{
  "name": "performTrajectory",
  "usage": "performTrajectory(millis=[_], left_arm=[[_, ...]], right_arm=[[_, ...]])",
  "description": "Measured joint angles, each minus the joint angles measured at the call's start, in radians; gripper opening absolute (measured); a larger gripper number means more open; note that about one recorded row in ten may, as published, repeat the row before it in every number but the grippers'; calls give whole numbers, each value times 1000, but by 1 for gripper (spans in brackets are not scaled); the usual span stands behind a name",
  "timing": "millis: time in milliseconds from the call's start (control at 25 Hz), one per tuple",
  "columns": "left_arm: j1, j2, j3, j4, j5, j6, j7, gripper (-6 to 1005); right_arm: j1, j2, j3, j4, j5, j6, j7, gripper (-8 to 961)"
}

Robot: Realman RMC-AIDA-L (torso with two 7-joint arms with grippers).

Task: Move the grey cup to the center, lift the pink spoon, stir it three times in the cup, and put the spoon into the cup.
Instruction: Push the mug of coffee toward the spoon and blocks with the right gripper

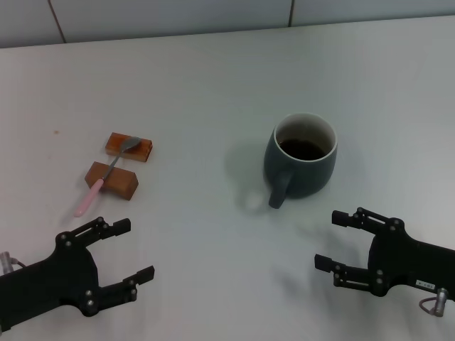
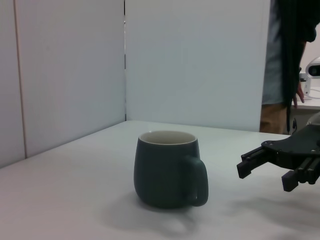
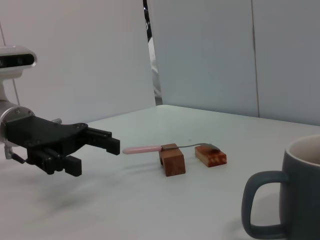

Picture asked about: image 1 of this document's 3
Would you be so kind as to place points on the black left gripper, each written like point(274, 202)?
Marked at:
point(53, 284)

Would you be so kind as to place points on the glossy orange wooden block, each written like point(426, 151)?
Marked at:
point(142, 151)

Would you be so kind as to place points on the brown notched wooden block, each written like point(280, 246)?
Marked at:
point(122, 182)

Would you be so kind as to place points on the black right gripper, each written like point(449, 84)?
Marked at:
point(401, 259)

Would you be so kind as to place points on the dark grey coffee cup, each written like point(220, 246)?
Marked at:
point(302, 177)

